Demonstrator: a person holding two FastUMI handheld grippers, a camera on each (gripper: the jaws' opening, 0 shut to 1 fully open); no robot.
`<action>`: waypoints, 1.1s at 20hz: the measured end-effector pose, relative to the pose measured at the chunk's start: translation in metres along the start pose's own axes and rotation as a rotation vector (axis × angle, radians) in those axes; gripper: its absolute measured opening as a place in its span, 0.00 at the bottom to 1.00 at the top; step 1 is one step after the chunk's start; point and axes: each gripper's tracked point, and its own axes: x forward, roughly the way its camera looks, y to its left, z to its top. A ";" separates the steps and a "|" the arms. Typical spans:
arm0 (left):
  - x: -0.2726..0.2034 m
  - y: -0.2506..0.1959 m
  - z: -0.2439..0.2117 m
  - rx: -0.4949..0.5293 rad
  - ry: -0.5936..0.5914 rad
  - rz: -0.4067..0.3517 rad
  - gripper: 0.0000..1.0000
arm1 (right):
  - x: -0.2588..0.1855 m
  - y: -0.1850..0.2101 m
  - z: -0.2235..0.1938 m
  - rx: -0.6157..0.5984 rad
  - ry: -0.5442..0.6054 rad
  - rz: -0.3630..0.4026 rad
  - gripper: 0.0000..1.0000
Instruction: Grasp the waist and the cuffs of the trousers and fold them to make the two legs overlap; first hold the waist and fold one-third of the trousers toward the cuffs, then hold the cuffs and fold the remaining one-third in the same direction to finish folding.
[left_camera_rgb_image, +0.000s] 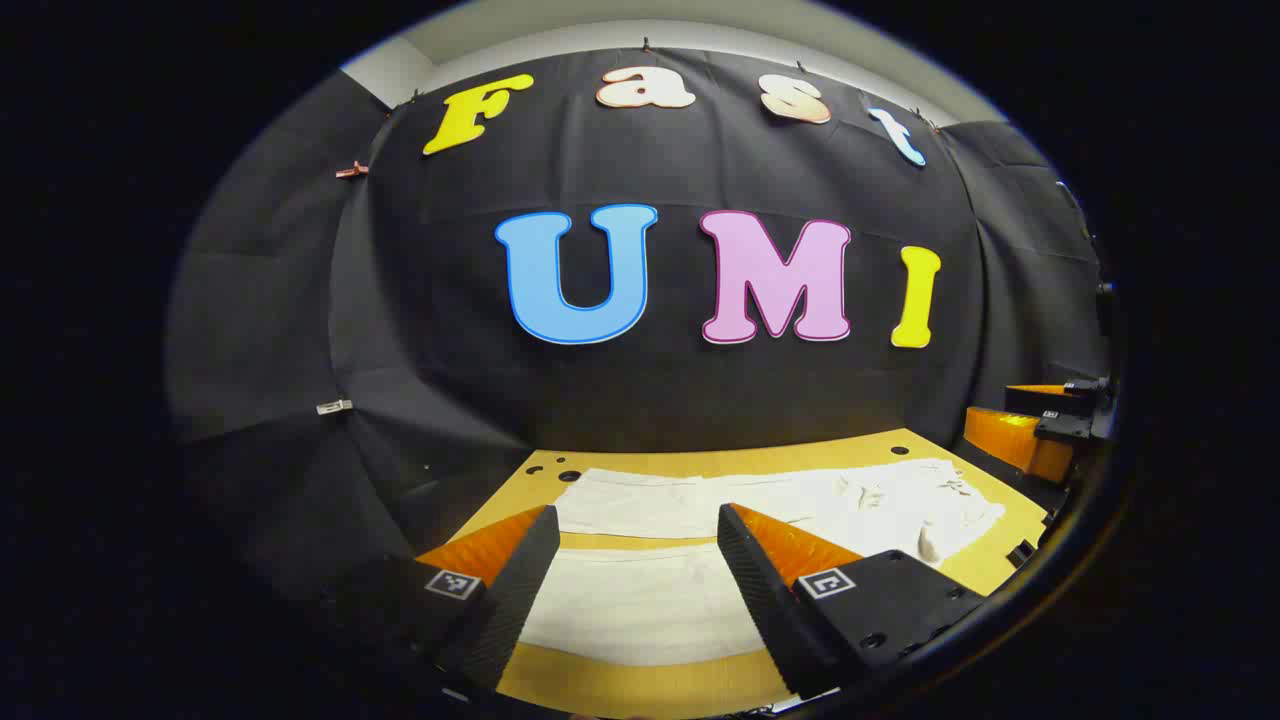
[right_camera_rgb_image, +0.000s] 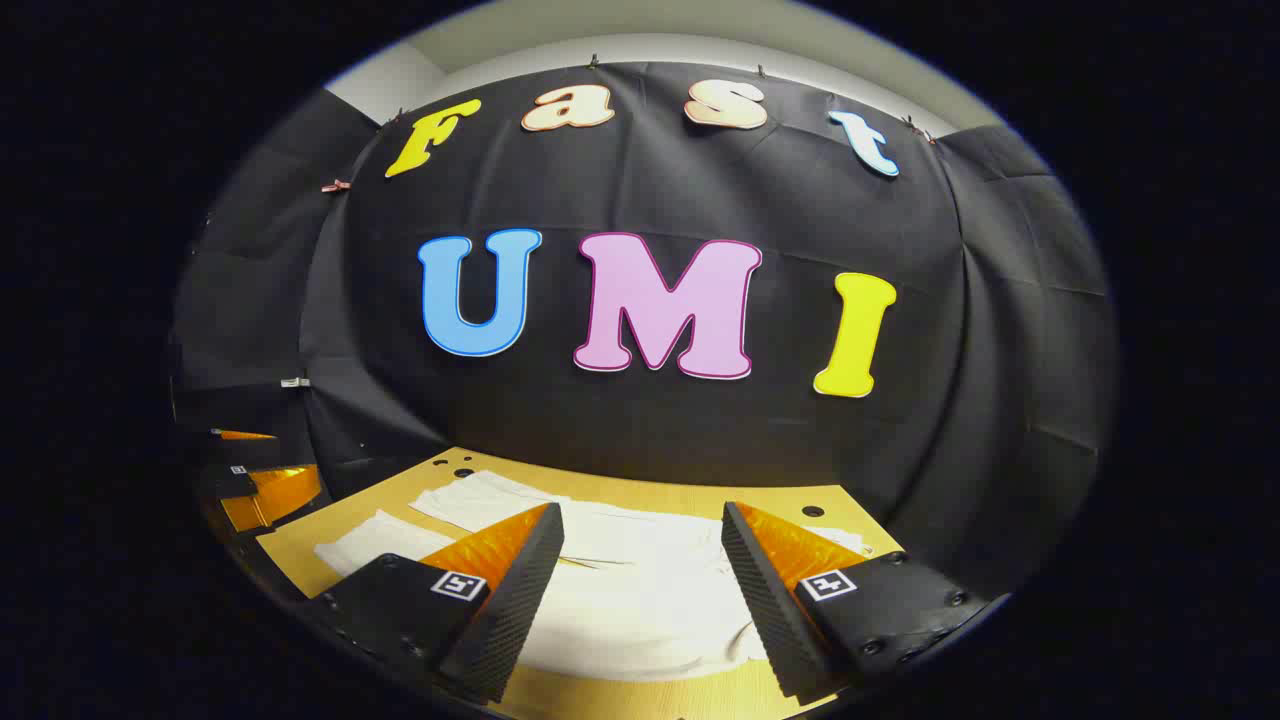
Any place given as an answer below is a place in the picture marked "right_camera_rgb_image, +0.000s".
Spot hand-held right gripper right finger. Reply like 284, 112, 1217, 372
721, 501, 991, 701

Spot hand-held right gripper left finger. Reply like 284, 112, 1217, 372
300, 502, 566, 704

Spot white jeans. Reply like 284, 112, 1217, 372
314, 470, 871, 684

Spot black backdrop cloth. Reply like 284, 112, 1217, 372
170, 62, 1119, 601

